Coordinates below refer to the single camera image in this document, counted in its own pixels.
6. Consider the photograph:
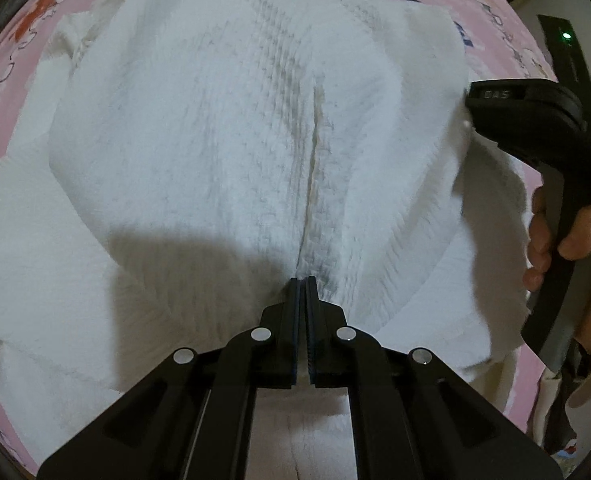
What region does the white zip hoodie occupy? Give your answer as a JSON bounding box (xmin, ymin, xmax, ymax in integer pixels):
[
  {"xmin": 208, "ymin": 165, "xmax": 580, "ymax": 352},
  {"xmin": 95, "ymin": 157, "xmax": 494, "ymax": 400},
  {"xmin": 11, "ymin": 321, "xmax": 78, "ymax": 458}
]
[{"xmin": 0, "ymin": 0, "xmax": 543, "ymax": 480}]

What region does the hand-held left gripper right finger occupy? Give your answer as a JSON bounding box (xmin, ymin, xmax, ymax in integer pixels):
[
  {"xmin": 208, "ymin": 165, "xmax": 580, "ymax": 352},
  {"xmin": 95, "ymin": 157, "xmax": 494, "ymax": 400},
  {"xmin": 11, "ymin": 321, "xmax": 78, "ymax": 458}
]
[{"xmin": 303, "ymin": 276, "xmax": 563, "ymax": 480}]

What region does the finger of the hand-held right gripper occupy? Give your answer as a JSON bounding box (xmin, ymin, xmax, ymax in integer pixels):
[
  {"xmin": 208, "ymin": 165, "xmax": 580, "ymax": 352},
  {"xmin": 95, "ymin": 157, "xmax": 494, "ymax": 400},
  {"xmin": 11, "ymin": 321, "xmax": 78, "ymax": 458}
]
[{"xmin": 464, "ymin": 79, "xmax": 533, "ymax": 148}]

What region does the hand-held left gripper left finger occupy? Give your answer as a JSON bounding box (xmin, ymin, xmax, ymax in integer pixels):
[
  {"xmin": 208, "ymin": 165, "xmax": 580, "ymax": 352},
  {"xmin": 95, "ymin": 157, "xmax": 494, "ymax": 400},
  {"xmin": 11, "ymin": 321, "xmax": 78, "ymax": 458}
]
[{"xmin": 36, "ymin": 277, "xmax": 303, "ymax": 480}]

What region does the pink printed blanket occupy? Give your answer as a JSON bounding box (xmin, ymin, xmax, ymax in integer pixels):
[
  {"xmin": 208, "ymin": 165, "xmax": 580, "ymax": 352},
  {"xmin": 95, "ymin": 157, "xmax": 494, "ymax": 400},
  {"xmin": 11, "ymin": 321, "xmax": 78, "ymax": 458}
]
[{"xmin": 0, "ymin": 0, "xmax": 561, "ymax": 466}]

